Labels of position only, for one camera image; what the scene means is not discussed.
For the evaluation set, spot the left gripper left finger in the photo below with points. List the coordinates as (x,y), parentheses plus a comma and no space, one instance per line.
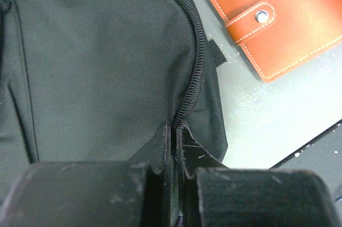
(118,193)

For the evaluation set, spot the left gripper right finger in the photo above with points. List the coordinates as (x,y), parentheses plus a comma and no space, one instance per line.
(211,194)

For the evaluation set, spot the black student backpack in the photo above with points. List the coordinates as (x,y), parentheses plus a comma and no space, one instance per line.
(93,80)

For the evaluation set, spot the brown leather wallet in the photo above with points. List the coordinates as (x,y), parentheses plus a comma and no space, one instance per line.
(279,35)

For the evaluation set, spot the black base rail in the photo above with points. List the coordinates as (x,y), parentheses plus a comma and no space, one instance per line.
(322,156)

